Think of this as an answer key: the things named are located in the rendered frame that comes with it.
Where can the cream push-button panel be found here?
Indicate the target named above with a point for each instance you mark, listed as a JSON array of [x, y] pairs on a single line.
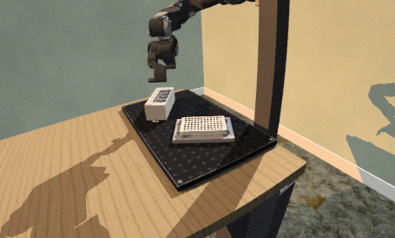
[[159, 104]]

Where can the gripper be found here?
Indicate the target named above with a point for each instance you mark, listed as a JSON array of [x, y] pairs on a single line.
[[166, 50]]

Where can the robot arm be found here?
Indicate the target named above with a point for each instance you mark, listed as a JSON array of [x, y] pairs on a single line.
[[178, 14]]

